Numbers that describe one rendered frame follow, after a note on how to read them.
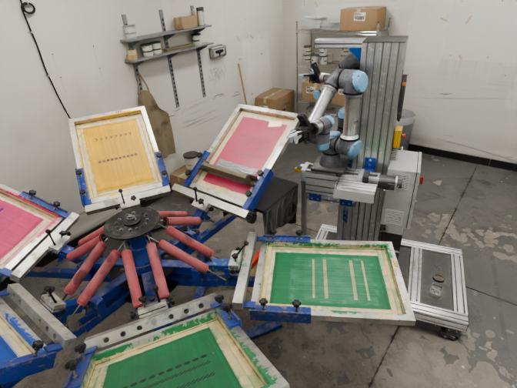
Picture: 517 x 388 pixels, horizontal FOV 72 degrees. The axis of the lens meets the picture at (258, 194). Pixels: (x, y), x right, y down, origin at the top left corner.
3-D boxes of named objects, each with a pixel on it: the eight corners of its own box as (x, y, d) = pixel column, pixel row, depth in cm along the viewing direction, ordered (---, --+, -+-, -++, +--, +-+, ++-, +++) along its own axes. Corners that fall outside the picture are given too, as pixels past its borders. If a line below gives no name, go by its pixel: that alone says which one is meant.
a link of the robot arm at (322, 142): (317, 143, 220) (318, 126, 214) (332, 148, 212) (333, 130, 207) (309, 147, 215) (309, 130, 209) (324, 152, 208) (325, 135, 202)
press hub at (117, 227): (178, 335, 284) (138, 189, 214) (213, 360, 263) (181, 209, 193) (137, 373, 258) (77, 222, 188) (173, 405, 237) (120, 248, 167)
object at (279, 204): (289, 214, 310) (288, 182, 293) (298, 217, 305) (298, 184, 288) (258, 242, 279) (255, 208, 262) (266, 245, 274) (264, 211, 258)
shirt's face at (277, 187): (255, 171, 313) (255, 170, 313) (298, 183, 290) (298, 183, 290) (218, 195, 282) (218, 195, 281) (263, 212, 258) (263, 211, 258)
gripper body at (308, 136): (305, 145, 192) (319, 138, 199) (303, 128, 188) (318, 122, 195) (295, 142, 197) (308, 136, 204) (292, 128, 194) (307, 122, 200)
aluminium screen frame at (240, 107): (240, 106, 285) (238, 103, 282) (303, 118, 253) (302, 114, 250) (188, 187, 262) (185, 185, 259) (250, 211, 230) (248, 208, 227)
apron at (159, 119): (173, 151, 464) (157, 68, 410) (177, 152, 460) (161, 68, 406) (140, 167, 429) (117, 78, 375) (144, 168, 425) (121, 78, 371)
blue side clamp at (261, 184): (268, 172, 242) (264, 166, 237) (274, 174, 240) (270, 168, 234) (246, 209, 234) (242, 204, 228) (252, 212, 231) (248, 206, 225)
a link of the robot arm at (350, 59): (355, 62, 248) (317, 105, 289) (364, 59, 254) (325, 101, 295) (345, 49, 250) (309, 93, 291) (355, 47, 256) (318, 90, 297)
